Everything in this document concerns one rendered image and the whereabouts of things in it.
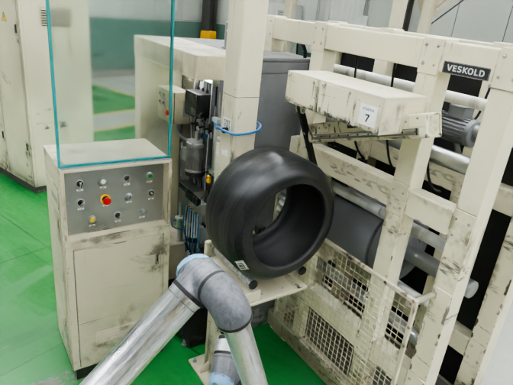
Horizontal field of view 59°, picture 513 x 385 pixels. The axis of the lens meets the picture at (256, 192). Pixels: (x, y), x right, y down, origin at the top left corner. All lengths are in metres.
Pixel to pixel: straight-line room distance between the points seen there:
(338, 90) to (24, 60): 3.53
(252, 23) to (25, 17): 3.12
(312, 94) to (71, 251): 1.39
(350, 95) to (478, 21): 9.04
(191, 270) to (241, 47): 1.05
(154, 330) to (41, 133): 3.88
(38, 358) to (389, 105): 2.42
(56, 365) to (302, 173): 1.90
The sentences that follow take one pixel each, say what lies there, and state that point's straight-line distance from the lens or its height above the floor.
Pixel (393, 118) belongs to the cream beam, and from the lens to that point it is 1.84.
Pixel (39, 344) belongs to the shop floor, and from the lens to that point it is 3.23.
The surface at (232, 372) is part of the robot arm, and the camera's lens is 1.77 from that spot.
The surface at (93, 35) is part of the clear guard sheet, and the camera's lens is 2.19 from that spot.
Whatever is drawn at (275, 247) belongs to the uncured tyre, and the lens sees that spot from 2.31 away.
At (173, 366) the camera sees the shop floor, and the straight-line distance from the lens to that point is 2.97.
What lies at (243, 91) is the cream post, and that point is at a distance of 2.11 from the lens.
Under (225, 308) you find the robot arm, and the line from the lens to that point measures 1.34.
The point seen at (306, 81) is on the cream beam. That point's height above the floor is 1.76.
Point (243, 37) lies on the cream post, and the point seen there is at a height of 1.92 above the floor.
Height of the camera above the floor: 2.05
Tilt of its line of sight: 22 degrees down
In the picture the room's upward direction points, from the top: 6 degrees clockwise
